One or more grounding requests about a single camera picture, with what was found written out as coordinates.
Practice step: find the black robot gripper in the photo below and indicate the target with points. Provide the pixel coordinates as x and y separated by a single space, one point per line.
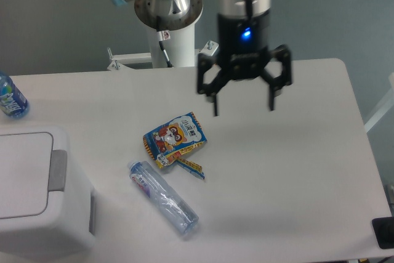
244 54

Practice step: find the white push-button trash can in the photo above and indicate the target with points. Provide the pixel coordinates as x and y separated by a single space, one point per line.
47 201

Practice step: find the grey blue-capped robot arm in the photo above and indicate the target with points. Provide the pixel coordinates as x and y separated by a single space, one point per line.
163 15

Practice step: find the blue raccoon snack bag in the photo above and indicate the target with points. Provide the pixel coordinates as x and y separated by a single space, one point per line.
171 143

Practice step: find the white stand at right edge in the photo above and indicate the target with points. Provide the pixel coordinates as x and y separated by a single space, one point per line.
381 108

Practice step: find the clear plastic water bottle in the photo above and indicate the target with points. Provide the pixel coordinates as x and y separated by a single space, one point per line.
168 202

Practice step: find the black device at table edge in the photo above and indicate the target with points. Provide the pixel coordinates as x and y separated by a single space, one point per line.
383 229

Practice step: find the blue green-label drink bottle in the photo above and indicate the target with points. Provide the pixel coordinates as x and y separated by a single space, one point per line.
13 103

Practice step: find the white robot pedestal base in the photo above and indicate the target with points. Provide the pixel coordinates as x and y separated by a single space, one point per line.
176 47

